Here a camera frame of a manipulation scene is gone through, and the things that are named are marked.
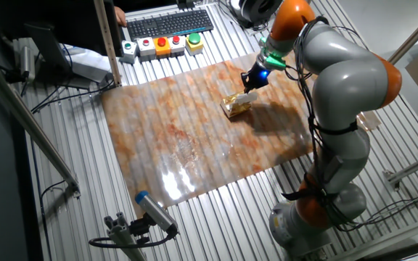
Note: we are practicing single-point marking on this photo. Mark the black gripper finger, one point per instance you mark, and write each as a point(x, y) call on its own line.
point(246, 89)
point(251, 89)

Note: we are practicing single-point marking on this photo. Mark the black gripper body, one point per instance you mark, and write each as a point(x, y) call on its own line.
point(254, 77)

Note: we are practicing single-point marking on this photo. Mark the white paper napkin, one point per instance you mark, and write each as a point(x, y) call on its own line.
point(247, 98)

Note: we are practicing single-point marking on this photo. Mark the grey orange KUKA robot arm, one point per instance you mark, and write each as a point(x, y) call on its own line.
point(347, 83)

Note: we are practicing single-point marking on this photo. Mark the person's hand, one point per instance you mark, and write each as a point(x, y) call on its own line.
point(120, 17)

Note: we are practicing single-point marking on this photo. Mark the green button yellow box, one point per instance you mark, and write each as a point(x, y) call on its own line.
point(194, 42)

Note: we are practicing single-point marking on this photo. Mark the red button orange box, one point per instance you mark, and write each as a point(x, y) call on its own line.
point(162, 46)

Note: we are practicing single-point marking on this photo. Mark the marble pattern table mat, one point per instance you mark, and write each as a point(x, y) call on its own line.
point(158, 127)

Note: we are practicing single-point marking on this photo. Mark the black computer keyboard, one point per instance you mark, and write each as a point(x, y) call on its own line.
point(169, 24)

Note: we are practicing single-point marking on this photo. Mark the small red button white box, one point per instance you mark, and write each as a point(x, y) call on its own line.
point(146, 47)

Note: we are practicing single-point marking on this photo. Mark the small green button grey box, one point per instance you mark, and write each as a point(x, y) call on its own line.
point(129, 50)

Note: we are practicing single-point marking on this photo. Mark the white paper sheet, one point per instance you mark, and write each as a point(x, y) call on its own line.
point(85, 58)

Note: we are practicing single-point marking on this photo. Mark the black monitor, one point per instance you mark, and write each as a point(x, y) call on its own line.
point(67, 21)

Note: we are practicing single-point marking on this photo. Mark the short aluminium profile stand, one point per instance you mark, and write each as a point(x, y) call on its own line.
point(122, 235)

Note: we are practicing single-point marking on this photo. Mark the long diagonal aluminium beam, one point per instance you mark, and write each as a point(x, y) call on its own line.
point(31, 127)

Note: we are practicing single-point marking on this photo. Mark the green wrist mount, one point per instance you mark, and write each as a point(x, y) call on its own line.
point(272, 59)

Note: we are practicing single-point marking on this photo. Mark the slanted aluminium frame post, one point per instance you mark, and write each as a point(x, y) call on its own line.
point(106, 40)

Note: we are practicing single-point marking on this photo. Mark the silver camera blue cap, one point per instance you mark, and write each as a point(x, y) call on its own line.
point(156, 212)

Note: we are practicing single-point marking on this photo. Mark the long aluminium frame bar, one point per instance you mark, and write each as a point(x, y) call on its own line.
point(416, 34)

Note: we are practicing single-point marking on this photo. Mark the short aluminium frame bar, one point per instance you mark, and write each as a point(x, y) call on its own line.
point(416, 166)

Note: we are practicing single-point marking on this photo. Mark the small silver camera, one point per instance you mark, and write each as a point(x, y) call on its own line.
point(27, 63)

